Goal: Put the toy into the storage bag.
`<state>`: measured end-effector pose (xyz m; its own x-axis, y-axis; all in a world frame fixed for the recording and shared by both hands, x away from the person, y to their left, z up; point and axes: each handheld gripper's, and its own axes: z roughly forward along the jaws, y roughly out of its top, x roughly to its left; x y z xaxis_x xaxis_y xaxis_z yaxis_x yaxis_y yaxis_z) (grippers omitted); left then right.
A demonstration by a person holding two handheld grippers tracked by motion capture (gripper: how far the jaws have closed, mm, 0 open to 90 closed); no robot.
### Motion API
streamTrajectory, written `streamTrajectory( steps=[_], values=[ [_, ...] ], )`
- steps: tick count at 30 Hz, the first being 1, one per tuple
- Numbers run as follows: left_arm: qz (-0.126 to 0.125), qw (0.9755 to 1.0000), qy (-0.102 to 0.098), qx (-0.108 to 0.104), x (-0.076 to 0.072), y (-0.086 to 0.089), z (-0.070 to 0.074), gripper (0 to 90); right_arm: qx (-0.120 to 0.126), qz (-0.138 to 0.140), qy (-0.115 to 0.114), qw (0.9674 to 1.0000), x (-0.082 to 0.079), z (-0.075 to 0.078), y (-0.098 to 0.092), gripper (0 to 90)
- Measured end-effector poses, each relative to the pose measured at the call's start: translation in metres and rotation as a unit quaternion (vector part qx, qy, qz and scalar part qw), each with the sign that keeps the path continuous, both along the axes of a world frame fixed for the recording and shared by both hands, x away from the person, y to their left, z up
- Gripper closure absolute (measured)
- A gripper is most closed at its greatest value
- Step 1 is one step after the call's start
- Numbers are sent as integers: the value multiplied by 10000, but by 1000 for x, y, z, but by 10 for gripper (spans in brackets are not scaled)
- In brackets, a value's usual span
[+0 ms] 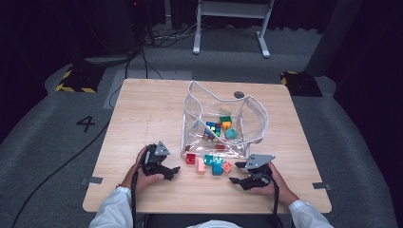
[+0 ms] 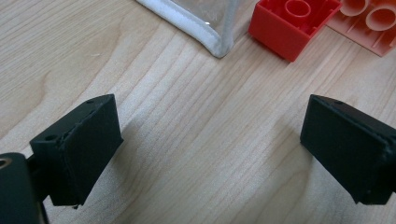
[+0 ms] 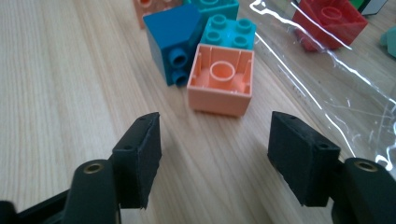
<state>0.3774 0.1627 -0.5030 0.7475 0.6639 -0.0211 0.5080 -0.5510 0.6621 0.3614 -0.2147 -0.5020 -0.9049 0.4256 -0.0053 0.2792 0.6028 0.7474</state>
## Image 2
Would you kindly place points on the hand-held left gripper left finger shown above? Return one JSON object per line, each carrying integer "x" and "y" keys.
{"x": 81, "y": 149}

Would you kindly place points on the long pink building block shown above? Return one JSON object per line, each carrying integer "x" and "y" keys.
{"x": 373, "y": 34}

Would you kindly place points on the red building block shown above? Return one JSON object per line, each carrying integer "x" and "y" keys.
{"x": 280, "y": 34}

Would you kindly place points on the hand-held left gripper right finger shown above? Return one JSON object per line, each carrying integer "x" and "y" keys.
{"x": 351, "y": 149}

